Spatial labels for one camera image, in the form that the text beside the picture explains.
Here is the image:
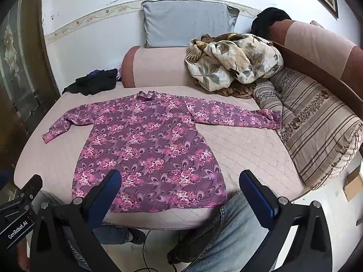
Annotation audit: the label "small striped pillow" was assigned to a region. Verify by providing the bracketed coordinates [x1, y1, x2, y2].
[252, 79, 284, 111]

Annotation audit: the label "large striped bolster cushion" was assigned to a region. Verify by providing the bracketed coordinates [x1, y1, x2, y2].
[269, 67, 363, 190]

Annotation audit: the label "wooden door with glass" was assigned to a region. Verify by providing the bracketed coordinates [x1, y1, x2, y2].
[0, 0, 61, 176]

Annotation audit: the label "person's dark shoe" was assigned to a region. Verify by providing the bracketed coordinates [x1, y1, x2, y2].
[125, 227, 146, 245]
[167, 229, 205, 265]

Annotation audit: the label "beige floral blanket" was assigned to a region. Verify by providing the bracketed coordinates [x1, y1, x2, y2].
[185, 33, 285, 100]

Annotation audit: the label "dark crumpled clothes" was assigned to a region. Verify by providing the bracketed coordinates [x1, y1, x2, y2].
[62, 68, 119, 96]

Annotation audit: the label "pink quilted sofa bed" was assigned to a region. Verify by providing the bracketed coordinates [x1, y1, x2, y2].
[14, 20, 363, 230]

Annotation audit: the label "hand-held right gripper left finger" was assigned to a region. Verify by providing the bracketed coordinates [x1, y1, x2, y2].
[30, 169, 123, 272]

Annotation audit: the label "purple floral long-sleeved shirt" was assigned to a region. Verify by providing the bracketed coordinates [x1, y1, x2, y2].
[42, 90, 282, 214]

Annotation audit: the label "grey pillow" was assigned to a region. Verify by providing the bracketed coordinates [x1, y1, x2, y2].
[141, 0, 240, 49]

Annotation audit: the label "person's left dark shoe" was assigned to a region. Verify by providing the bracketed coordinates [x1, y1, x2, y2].
[125, 227, 146, 245]

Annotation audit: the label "cardboard box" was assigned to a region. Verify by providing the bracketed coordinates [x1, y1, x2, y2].
[343, 167, 363, 202]

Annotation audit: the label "black cable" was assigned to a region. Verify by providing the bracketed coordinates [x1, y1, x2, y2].
[139, 229, 182, 272]

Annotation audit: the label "person's right leg in jeans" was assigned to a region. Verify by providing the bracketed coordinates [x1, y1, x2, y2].
[181, 193, 287, 272]

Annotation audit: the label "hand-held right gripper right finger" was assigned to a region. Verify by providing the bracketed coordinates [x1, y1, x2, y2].
[239, 169, 333, 272]

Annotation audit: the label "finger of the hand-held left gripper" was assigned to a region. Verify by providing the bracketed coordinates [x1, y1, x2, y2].
[18, 174, 44, 204]

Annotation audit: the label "person's right dark shoe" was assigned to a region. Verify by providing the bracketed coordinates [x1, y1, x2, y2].
[167, 229, 205, 265]

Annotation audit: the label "black cloth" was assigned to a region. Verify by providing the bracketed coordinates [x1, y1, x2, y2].
[250, 7, 292, 39]

